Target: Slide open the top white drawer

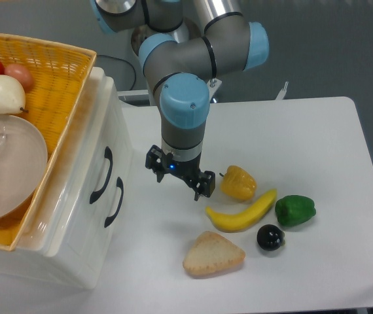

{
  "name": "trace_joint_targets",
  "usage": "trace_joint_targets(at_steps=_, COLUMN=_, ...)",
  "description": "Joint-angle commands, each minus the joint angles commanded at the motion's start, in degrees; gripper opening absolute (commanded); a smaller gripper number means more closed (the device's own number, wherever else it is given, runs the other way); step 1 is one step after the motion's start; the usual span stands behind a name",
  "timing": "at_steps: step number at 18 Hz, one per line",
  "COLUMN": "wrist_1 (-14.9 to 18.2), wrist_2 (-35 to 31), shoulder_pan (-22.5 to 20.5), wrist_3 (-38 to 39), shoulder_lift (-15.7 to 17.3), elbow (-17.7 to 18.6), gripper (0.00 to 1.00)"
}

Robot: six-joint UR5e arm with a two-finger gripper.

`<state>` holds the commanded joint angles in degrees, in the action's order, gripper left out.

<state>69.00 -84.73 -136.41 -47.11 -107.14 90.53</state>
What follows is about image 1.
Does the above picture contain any white clip on table edge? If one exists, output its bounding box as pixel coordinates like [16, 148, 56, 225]
[275, 81, 289, 100]

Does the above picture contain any black eggplant ball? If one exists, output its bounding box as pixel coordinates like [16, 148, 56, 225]
[256, 224, 285, 251]

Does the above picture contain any yellow bell pepper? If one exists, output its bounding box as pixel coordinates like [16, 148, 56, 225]
[220, 165, 257, 201]

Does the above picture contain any white drawer cabinet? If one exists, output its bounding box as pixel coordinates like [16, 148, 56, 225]
[0, 67, 133, 288]

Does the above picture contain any black drawer handle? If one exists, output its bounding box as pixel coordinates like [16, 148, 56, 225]
[89, 146, 113, 204]
[104, 177, 124, 228]

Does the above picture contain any white mounting bracket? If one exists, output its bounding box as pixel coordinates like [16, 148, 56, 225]
[207, 78, 222, 103]

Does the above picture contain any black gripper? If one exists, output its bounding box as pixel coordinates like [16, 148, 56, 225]
[145, 145, 215, 201]

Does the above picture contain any yellow woven basket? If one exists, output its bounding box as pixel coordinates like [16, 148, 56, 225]
[0, 33, 96, 251]

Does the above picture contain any triangular bread slice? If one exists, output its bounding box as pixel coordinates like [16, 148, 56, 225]
[183, 231, 245, 277]

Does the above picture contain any white pear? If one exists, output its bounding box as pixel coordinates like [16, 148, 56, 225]
[0, 75, 27, 114]

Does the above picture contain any black cable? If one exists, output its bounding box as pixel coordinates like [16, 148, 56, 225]
[96, 54, 137, 92]

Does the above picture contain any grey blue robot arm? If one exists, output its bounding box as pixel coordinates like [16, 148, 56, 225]
[91, 1, 270, 197]

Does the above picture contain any green bell pepper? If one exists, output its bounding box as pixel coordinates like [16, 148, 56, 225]
[275, 195, 316, 227]

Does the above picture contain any yellow banana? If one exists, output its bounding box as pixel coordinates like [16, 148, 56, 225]
[205, 189, 277, 232]

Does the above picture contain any pink peach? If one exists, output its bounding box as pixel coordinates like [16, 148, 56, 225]
[5, 63, 35, 92]

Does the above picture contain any beige plate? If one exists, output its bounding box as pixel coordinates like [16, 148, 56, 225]
[0, 114, 48, 218]

